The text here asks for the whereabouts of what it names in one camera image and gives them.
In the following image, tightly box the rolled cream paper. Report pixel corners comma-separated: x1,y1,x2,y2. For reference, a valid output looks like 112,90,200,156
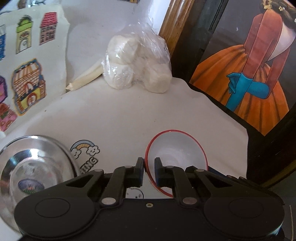
66,62,103,91

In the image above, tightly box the white bowl red rim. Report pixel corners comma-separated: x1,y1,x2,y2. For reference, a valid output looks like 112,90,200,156
125,187,144,199
144,130,208,197

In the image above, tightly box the plastic bag of white rolls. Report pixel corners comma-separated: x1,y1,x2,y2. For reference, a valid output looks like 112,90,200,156
102,22,172,93

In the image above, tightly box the wooden door frame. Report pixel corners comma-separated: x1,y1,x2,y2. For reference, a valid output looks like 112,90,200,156
159,0,195,57

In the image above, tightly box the colourful houses drawing sheet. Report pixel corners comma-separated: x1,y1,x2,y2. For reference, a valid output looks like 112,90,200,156
1,4,70,138

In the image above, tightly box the steel plate with sticker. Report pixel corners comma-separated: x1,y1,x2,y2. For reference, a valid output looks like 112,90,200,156
1,136,81,232

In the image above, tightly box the white printed tablecloth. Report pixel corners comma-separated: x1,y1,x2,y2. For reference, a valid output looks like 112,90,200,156
1,78,248,177

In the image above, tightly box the girl in orange dress poster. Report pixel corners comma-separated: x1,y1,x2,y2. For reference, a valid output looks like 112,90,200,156
190,1,295,135

